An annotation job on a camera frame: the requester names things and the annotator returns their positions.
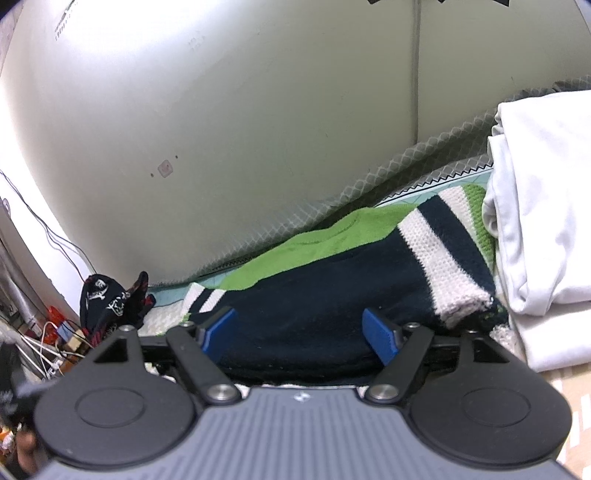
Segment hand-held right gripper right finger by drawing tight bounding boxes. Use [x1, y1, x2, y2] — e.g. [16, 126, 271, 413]
[362, 308, 513, 406]

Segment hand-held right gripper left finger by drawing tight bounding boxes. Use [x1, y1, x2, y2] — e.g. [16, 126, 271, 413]
[95, 307, 241, 407]

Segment navy green striped knit sweater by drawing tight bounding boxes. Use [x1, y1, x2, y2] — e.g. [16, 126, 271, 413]
[182, 182, 511, 386]

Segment navy red striped printed garment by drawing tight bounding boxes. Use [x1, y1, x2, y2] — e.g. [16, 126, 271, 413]
[122, 271, 157, 326]

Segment navy white printed garment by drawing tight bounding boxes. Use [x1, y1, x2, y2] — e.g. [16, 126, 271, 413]
[79, 273, 132, 344]

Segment grey quilted mattress pad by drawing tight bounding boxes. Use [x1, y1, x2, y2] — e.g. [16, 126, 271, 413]
[152, 76, 591, 289]

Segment patterned beige teal bed sheet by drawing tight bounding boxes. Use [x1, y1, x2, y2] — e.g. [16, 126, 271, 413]
[139, 164, 591, 480]

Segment white cable bundle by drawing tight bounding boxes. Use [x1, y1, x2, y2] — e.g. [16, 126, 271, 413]
[18, 320, 88, 381]

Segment thin wall cables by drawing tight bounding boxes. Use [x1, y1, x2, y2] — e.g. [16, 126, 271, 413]
[0, 171, 98, 280]

